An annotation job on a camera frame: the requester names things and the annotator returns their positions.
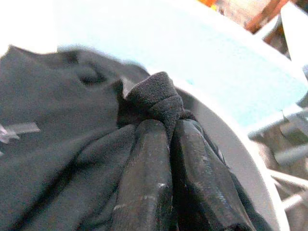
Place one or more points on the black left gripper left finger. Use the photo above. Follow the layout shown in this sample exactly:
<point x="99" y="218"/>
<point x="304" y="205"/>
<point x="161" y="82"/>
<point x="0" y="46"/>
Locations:
<point x="144" y="173"/>

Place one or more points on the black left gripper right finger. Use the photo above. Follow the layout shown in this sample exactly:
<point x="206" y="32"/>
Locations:
<point x="199" y="180"/>

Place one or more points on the black garment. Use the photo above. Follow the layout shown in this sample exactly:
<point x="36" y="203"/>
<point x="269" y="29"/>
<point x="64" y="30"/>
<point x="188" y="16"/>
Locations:
<point x="60" y="108"/>

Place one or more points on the white folding table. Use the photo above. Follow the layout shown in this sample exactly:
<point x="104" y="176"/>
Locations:
<point x="204" y="55"/>

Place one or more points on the white chair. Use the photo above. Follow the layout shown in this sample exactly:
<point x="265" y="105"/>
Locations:
<point x="296" y="36"/>

